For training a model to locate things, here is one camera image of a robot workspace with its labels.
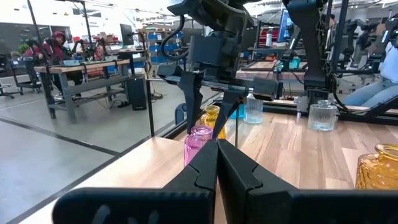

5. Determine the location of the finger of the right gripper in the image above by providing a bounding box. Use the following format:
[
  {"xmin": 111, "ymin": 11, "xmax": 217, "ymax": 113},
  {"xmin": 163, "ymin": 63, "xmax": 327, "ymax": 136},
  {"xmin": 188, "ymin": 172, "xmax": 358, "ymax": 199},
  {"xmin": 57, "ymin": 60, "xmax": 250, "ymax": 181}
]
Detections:
[
  {"xmin": 178, "ymin": 71, "xmax": 205, "ymax": 134},
  {"xmin": 213, "ymin": 90, "xmax": 246, "ymax": 139}
]

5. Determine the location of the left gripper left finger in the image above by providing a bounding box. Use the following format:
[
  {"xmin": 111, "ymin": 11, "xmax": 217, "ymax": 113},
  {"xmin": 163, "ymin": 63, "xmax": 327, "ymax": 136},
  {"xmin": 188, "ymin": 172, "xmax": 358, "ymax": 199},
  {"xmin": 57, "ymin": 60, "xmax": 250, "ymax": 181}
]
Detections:
[{"xmin": 52, "ymin": 139, "xmax": 219, "ymax": 224}]

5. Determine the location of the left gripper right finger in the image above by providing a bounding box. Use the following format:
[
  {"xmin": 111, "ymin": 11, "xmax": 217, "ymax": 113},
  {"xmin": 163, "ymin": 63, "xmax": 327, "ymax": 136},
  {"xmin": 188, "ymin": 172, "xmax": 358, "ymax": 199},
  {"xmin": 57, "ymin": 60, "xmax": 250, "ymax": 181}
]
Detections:
[{"xmin": 218, "ymin": 139, "xmax": 398, "ymax": 224}]

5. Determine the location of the slim blue glass bottle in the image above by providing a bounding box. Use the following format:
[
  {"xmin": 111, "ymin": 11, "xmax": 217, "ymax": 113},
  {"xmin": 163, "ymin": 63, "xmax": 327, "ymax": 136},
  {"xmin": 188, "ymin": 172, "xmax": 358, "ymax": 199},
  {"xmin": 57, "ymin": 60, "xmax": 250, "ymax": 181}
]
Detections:
[{"xmin": 229, "ymin": 104, "xmax": 246, "ymax": 120}]

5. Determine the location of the yellow faceted glass vase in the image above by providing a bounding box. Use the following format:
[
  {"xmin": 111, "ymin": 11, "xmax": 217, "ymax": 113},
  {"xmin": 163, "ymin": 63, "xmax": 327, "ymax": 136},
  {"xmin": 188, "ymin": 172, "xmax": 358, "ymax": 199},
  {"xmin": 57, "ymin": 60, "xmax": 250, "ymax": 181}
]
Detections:
[{"xmin": 198, "ymin": 105, "xmax": 227, "ymax": 140}]

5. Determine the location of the clear ribbed glass bottle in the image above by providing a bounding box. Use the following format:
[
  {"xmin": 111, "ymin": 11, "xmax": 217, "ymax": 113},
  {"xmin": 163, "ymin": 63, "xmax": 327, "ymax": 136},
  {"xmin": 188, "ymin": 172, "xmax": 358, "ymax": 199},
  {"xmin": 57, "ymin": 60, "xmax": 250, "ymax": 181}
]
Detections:
[{"xmin": 243, "ymin": 92, "xmax": 264, "ymax": 124}]

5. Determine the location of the short pink ribbed glass jar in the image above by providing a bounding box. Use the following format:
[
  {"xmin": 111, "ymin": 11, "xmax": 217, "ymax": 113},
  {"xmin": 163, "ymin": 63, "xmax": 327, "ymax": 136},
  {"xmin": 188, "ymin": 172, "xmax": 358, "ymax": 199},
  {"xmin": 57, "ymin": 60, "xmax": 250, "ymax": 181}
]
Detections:
[{"xmin": 183, "ymin": 125, "xmax": 214, "ymax": 168}]

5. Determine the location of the small clear ribbed glass jar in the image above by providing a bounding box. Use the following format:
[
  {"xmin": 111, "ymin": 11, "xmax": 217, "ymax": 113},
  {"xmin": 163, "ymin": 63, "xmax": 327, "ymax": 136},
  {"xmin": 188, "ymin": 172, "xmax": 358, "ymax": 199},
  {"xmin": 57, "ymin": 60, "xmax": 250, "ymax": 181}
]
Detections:
[{"xmin": 307, "ymin": 99, "xmax": 338, "ymax": 132}]

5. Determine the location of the round yellow textured glass vase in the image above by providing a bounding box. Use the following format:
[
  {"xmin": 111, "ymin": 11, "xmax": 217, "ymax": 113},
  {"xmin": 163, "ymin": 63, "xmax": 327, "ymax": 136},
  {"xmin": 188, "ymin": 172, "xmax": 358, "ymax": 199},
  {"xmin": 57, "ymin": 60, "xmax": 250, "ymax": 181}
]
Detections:
[{"xmin": 355, "ymin": 142, "xmax": 398, "ymax": 190}]

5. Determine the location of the black computer tower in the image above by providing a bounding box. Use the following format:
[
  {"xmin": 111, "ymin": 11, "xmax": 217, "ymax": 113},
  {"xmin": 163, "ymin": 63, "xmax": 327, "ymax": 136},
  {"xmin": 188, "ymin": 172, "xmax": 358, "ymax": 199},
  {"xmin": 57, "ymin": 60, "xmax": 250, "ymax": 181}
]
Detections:
[{"xmin": 126, "ymin": 73, "xmax": 147, "ymax": 111}]

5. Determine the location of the shelving with blue bins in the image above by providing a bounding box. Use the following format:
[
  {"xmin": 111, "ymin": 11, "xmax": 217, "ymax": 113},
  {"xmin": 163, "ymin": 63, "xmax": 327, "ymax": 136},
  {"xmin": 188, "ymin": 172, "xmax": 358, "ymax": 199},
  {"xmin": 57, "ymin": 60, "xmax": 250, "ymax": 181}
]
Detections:
[{"xmin": 144, "ymin": 27, "xmax": 185, "ymax": 65}]

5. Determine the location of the black background desk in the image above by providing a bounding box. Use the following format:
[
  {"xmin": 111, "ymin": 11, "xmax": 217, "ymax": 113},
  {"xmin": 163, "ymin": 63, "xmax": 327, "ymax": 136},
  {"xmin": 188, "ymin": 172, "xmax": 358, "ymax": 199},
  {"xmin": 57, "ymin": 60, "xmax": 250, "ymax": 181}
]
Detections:
[{"xmin": 117, "ymin": 48, "xmax": 147, "ymax": 77}]

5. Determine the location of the blue-lit monitor screen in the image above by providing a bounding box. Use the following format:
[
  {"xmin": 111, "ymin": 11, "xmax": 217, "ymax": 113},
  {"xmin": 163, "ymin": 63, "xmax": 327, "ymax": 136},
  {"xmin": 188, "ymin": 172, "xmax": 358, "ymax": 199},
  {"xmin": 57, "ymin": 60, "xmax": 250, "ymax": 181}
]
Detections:
[{"xmin": 277, "ymin": 9, "xmax": 294, "ymax": 44}]

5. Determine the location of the black computer monitor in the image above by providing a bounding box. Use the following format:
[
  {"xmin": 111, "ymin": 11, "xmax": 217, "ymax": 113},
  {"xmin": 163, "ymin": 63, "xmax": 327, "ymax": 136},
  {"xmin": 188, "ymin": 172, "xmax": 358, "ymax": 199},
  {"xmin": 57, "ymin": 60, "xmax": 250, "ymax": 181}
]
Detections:
[{"xmin": 119, "ymin": 23, "xmax": 135, "ymax": 47}]

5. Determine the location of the grey workbench with wooden top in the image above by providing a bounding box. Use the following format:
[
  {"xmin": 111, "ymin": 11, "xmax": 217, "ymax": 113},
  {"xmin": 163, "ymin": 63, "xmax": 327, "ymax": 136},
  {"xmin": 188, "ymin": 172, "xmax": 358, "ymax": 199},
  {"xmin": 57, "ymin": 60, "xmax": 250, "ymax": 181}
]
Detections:
[{"xmin": 33, "ymin": 57, "xmax": 147, "ymax": 124}]

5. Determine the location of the person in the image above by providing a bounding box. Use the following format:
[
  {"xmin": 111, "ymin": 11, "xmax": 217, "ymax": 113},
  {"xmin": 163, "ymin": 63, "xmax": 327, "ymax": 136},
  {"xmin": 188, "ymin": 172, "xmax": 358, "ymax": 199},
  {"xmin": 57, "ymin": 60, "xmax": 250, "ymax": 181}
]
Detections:
[
  {"xmin": 341, "ymin": 40, "xmax": 398, "ymax": 108},
  {"xmin": 24, "ymin": 30, "xmax": 84, "ymax": 94}
]

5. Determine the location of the black rolling cart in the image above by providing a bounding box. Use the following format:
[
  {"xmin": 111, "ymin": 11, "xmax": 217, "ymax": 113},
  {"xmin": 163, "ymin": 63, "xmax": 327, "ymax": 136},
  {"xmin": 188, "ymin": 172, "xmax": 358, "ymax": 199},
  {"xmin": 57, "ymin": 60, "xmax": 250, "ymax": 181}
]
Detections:
[{"xmin": 8, "ymin": 55, "xmax": 43, "ymax": 95}]

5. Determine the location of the black clamp handle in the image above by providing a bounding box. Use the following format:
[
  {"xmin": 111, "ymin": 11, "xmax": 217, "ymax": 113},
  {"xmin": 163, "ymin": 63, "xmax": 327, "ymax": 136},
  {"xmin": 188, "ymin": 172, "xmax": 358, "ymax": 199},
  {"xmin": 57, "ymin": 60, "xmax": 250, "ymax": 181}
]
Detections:
[{"xmin": 174, "ymin": 103, "xmax": 188, "ymax": 126}]

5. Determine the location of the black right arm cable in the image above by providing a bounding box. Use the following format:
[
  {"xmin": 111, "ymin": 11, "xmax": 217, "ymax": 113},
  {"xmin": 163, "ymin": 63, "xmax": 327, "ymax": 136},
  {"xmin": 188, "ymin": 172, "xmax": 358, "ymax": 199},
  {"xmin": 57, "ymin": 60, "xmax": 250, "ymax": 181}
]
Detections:
[{"xmin": 160, "ymin": 14, "xmax": 191, "ymax": 62}]

